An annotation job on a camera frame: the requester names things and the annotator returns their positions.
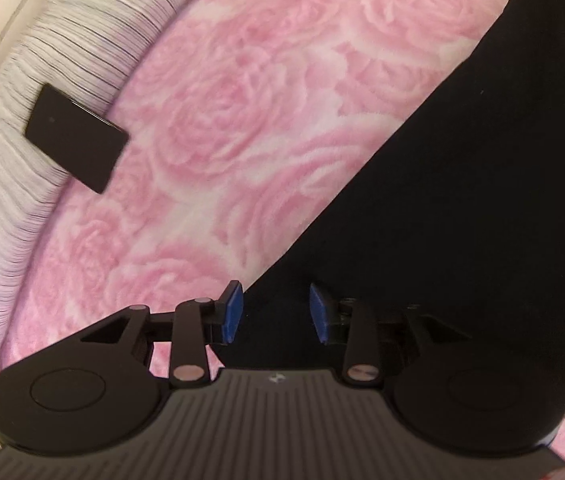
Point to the white striped quilt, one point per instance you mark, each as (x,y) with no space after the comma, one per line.
(2,220)

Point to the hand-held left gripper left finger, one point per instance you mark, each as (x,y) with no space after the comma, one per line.
(230,312)

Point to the black garment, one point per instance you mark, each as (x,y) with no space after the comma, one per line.
(462,185)

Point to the pink rose blanket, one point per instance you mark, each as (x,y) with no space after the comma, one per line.
(242,110)

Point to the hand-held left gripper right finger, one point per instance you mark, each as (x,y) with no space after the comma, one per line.
(320,312)

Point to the black phone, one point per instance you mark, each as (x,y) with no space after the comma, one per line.
(77,135)

